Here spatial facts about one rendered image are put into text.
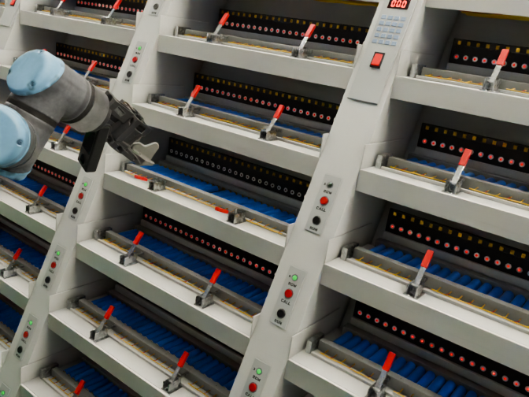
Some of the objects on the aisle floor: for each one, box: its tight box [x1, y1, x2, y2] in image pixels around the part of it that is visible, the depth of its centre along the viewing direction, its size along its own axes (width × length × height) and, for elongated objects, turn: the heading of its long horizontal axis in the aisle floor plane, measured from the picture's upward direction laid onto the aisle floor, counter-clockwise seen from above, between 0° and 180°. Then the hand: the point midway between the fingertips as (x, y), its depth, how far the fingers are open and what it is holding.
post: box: [228, 0, 459, 397], centre depth 119 cm, size 20×9×181 cm, turn 52°
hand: (143, 157), depth 124 cm, fingers open, 4 cm apart
